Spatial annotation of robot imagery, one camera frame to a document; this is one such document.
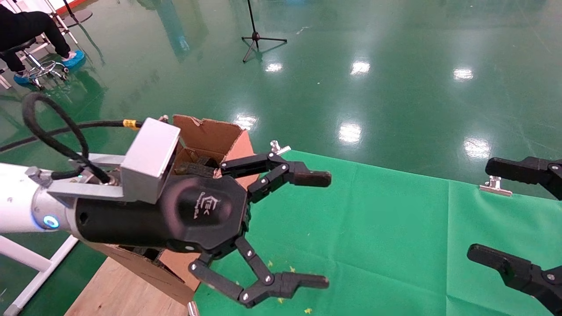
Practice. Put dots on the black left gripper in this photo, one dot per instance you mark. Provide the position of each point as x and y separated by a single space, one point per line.
193 215

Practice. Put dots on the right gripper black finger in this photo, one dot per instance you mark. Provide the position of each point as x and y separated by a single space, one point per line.
527 171
518 272

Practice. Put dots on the large open cardboard carton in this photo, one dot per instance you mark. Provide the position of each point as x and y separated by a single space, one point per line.
210 136

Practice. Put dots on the silver metal binder clip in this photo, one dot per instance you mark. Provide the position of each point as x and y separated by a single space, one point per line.
192 309
283 150
496 188

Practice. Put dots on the green table cloth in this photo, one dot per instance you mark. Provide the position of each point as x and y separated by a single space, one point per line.
386 228

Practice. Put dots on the black foam block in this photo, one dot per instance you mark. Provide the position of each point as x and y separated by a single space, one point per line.
193 169

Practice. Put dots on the black tripod stand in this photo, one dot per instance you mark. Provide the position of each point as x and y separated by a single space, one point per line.
257 36

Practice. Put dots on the black seat chrome stool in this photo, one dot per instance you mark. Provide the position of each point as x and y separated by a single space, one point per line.
44 68

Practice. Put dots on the black round base stand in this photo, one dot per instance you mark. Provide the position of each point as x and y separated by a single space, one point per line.
81 16

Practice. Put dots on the person in black clothes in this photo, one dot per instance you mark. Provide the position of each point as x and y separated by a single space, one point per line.
26 26

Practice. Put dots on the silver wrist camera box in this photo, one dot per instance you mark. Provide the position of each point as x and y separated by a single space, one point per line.
149 158

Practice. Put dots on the white metal table leg frame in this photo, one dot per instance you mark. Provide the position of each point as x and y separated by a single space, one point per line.
26 259

